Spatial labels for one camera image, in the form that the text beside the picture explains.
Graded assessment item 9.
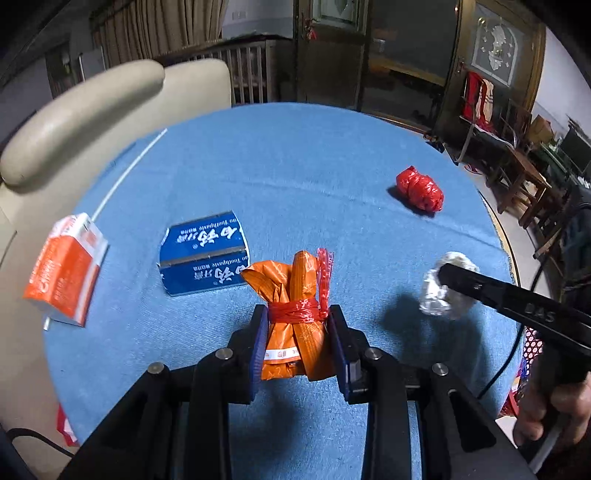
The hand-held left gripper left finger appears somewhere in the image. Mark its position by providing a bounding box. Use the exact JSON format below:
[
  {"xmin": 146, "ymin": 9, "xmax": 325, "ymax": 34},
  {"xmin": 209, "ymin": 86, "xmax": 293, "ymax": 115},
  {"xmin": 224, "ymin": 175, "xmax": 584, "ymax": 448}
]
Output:
[{"xmin": 60, "ymin": 305, "xmax": 271, "ymax": 480}]

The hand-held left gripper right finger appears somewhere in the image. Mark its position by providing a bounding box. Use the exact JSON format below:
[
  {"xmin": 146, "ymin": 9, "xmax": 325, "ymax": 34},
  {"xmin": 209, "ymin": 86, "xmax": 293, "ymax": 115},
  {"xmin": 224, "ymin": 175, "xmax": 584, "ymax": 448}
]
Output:
[{"xmin": 325, "ymin": 305, "xmax": 532, "ymax": 480}]

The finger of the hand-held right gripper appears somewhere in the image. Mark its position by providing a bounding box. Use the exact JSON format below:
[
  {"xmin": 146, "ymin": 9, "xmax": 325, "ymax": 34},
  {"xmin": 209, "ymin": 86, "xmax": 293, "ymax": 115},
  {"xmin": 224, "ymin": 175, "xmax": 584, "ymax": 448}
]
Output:
[{"xmin": 436, "ymin": 262, "xmax": 514, "ymax": 318}]

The white plastic bag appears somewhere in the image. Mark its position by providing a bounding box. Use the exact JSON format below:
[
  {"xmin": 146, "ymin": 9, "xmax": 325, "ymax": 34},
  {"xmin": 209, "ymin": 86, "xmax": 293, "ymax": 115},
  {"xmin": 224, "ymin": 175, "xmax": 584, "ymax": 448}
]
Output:
[{"xmin": 419, "ymin": 251, "xmax": 480, "ymax": 320}]

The orange plastic bag bundle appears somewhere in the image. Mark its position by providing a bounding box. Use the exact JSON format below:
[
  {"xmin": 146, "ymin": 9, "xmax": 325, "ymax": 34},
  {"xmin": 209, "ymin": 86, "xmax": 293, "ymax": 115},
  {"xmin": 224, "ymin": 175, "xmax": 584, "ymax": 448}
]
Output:
[{"xmin": 241, "ymin": 248, "xmax": 338, "ymax": 381}]

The person's right hand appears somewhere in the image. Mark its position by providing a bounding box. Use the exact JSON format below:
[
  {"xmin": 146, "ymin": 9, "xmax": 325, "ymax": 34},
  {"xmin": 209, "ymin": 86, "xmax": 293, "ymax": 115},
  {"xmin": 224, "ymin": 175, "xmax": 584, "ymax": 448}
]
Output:
[{"xmin": 512, "ymin": 375, "xmax": 591, "ymax": 448}]

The round wooden table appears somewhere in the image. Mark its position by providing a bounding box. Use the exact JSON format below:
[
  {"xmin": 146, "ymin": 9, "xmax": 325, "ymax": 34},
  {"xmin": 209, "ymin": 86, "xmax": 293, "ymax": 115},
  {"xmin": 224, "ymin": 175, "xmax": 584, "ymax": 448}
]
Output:
[{"xmin": 475, "ymin": 189, "xmax": 525, "ymax": 296}]

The red plastic bag ball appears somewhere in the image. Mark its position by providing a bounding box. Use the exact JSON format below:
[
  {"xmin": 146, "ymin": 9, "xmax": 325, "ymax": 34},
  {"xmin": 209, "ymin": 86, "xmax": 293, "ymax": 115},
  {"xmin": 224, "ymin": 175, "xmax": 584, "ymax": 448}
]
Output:
[{"xmin": 396, "ymin": 166, "xmax": 445, "ymax": 213}]

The small wooden table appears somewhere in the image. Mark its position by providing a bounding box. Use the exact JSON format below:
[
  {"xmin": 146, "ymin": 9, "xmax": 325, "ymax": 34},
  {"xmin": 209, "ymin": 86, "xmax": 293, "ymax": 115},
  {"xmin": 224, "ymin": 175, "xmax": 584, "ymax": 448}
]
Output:
[{"xmin": 489, "ymin": 138, "xmax": 555, "ymax": 232}]

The small blue toothpaste box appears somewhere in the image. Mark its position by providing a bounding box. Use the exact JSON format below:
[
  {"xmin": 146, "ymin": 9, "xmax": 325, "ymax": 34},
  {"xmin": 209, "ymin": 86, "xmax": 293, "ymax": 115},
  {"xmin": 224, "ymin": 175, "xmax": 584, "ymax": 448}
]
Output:
[{"xmin": 159, "ymin": 211, "xmax": 251, "ymax": 296}]

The metal chair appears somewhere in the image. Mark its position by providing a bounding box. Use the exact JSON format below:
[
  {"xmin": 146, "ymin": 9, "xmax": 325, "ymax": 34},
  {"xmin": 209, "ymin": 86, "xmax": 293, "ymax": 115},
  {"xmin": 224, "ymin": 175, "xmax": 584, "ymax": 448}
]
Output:
[{"xmin": 457, "ymin": 71, "xmax": 522, "ymax": 167}]

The red cloth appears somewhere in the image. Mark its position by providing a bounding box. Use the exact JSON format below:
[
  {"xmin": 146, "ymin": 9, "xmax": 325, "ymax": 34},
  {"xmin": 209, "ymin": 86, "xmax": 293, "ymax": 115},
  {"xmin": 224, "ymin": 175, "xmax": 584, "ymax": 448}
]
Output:
[{"xmin": 463, "ymin": 71, "xmax": 495, "ymax": 123}]

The orange white carton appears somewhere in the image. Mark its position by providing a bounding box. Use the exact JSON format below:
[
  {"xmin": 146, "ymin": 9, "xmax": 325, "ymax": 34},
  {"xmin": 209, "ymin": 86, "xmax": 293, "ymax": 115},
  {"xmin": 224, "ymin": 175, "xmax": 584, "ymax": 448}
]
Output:
[{"xmin": 23, "ymin": 213, "xmax": 109, "ymax": 328}]

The wooden glass door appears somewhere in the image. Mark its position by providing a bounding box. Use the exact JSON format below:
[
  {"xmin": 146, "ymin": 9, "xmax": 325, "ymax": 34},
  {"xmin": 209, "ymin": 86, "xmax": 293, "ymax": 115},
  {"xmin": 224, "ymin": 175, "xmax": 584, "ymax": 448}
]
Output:
[{"xmin": 295, "ymin": 0, "xmax": 458, "ymax": 134}]

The wooden slatted railing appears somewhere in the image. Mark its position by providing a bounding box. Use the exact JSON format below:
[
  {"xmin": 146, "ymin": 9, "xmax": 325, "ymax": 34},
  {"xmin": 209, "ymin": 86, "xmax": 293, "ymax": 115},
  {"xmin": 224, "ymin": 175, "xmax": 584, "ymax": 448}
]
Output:
[{"xmin": 157, "ymin": 39, "xmax": 296, "ymax": 107}]

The beige leather sofa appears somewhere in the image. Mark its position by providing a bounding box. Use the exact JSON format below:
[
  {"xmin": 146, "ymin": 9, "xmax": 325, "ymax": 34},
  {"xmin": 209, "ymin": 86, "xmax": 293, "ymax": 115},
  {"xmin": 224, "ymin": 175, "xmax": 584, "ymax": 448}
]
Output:
[{"xmin": 0, "ymin": 58, "xmax": 234, "ymax": 480}]

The beige curtain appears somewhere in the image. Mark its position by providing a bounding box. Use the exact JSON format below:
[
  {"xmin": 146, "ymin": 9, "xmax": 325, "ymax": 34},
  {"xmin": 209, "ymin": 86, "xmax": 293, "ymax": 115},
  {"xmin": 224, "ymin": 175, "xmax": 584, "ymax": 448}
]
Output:
[{"xmin": 90, "ymin": 0, "xmax": 227, "ymax": 70}]

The black cable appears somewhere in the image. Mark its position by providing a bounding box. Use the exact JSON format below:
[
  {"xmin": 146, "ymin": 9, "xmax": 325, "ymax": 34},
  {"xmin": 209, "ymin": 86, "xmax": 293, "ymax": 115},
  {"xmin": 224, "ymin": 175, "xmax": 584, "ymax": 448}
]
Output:
[
  {"xmin": 478, "ymin": 215, "xmax": 575, "ymax": 400},
  {"xmin": 7, "ymin": 428, "xmax": 77, "ymax": 459}
]

